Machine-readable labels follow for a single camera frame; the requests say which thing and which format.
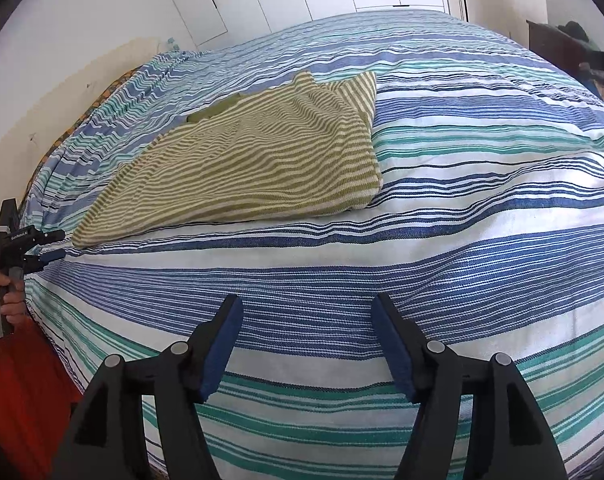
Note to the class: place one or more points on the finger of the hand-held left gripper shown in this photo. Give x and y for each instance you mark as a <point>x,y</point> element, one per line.
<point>54,235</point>
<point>49,259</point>

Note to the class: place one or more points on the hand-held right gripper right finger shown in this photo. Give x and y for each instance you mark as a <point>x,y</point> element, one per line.
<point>394,345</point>

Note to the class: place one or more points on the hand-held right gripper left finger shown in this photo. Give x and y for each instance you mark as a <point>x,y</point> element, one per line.
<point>221,345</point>

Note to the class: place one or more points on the green striped cardigan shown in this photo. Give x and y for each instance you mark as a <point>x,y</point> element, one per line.
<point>257,160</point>

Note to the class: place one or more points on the pile of clothes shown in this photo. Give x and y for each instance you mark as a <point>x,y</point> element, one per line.
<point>602,62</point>

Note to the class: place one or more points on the beige headboard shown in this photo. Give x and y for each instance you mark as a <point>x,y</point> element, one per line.
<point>56,110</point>

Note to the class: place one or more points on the blue striped bed sheet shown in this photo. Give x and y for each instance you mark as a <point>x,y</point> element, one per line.
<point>432,210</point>

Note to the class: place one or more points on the orange-red knit garment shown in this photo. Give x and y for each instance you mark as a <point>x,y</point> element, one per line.
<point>26,400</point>

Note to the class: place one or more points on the dark wooden nightstand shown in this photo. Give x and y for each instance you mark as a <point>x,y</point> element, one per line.
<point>552,42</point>

